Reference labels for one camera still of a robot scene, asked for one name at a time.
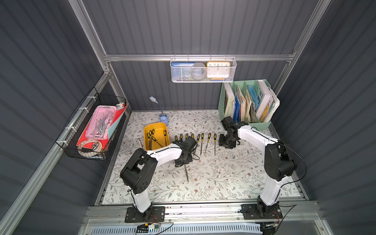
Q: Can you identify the white book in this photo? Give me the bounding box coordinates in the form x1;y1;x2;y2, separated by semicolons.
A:
256;80;273;122

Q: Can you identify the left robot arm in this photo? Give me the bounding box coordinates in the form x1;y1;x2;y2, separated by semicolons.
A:
120;137;197;217

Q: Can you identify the blue desk lamp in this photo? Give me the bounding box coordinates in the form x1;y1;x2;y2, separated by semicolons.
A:
149;96;168;126

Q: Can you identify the green file organizer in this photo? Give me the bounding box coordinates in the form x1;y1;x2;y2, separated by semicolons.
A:
218;79;280;130

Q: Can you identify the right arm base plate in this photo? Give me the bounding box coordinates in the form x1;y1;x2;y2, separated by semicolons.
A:
240;204;283;220

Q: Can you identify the blue box in basket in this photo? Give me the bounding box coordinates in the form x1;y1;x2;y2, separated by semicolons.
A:
170;62;195;81

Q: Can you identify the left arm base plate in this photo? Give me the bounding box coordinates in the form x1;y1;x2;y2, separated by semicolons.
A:
124;206;165;223

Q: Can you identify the yellow storage box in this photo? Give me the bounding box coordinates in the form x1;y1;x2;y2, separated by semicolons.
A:
144;122;170;151

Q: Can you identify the grey tape roll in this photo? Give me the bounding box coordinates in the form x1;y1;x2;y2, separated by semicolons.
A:
191;62;207;81

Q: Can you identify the aluminium rail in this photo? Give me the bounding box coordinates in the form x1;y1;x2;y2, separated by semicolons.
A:
83;201;324;224

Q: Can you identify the yellow white clock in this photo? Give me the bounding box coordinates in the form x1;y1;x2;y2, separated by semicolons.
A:
206;61;231;79

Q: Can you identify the pink plastic case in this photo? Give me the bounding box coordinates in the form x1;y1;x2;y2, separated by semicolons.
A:
85;105;117;140

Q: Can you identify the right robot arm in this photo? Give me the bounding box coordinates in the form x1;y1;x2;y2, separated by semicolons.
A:
219;117;297;217

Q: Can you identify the red folder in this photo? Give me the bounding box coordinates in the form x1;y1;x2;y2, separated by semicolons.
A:
76;103;127;150

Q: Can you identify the black wire basket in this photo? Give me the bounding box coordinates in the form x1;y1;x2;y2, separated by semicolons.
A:
56;89;128;161

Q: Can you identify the white wire basket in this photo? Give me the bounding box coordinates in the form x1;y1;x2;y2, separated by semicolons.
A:
170;56;237;83

